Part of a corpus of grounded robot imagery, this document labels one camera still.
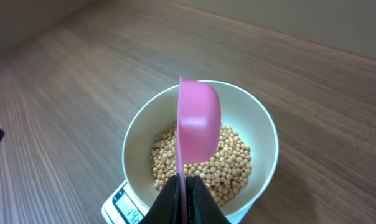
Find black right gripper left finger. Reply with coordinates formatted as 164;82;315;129
139;174;181;224

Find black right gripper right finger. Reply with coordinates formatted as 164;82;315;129
186;176;230;224

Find pink measuring scoop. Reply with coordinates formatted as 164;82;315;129
175;77;221;223

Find soybeans in bowl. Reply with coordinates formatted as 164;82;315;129
149;123;252;207

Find white digital kitchen scale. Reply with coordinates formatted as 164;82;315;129
101;182;256;224

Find white bowl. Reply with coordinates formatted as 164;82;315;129
122;80;279;220

